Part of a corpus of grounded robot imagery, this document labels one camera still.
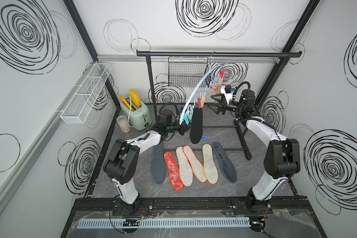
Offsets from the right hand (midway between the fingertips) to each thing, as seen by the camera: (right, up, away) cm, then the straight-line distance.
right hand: (211, 100), depth 80 cm
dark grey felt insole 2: (+11, -39, +7) cm, 41 cm away
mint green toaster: (-44, -10, +16) cm, 47 cm away
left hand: (-10, -14, +6) cm, 18 cm away
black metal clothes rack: (+24, -29, +14) cm, 41 cm away
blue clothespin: (0, -23, +20) cm, 30 cm away
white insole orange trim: (-14, -40, +5) cm, 43 cm away
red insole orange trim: (-20, -41, +5) cm, 46 cm away
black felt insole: (-8, -15, +5) cm, 18 cm away
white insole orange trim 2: (-7, -38, +7) cm, 39 cm away
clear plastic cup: (-56, -12, +17) cm, 59 cm away
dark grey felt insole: (-30, -38, +6) cm, 48 cm away
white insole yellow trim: (+1, -40, +5) cm, 40 cm away
